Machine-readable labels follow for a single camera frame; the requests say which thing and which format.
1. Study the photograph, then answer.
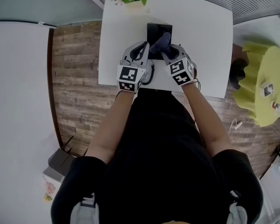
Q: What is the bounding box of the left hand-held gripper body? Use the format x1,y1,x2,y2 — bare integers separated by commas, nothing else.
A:
117,55,147,94

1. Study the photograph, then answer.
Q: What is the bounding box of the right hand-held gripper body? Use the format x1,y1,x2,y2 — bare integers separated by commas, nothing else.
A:
165,55,198,86

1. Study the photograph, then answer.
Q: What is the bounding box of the dark blue cloth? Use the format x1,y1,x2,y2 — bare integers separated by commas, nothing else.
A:
149,32,172,54

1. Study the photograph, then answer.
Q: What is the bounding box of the person's left forearm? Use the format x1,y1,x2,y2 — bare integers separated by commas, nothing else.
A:
86,90,138,166

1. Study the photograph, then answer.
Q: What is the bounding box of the person's right forearm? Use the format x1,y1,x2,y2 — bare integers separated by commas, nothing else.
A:
181,81,233,158

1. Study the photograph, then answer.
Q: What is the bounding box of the white desk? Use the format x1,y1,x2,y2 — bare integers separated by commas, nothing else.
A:
97,0,234,99

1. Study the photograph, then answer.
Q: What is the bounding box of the yellow-green round table cloth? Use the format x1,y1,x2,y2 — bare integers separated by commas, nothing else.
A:
231,42,280,127

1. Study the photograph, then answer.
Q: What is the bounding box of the white power strip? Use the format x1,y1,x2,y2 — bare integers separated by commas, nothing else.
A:
228,117,244,135

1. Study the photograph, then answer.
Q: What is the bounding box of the small white cube box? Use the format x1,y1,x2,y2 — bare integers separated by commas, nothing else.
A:
259,83,275,98

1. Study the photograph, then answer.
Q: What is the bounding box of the person's black shirt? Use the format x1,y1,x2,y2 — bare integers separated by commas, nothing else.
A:
50,87,264,224

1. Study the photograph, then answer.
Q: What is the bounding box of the white backdrop panel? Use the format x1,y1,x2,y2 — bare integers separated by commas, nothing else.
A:
0,20,61,224

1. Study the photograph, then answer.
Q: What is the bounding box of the grey cardboard box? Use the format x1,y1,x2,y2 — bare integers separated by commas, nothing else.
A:
42,147,74,184

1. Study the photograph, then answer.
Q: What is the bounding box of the floral printed packet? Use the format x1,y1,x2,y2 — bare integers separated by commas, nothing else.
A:
42,175,57,204

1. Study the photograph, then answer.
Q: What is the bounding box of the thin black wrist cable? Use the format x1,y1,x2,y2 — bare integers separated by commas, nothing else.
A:
191,77,202,91

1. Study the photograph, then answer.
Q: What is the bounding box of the black coiled phone cord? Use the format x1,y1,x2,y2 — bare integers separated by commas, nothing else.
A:
141,59,156,86

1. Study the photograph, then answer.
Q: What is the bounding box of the grey padded shoulder strap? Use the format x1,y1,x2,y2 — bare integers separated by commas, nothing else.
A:
228,190,248,224
70,192,100,224

